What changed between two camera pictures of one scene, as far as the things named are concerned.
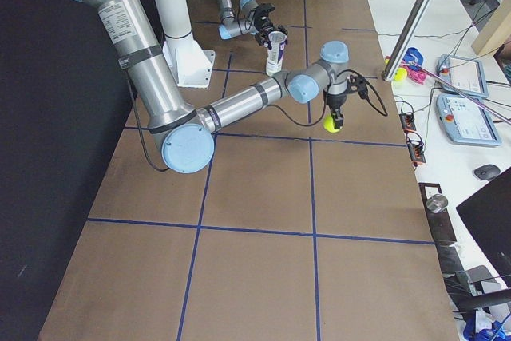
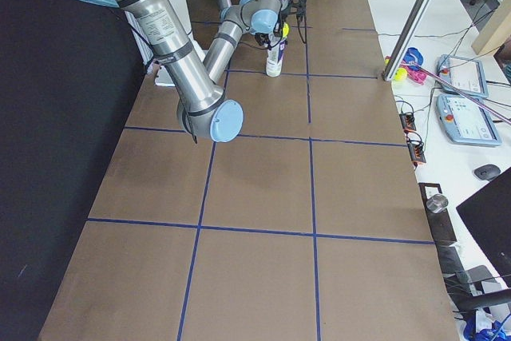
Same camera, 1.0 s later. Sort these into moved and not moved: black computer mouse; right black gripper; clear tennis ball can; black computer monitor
Moved: right black gripper
Not moved: clear tennis ball can; black computer monitor; black computer mouse
